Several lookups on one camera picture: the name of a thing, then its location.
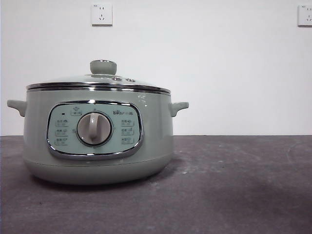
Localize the glass lid with green knob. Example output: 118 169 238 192
26 59 171 95

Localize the pale green electric cooking pot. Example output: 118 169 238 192
6 84 190 185

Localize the white wall socket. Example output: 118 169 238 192
91 3 113 27
297 4 312 27

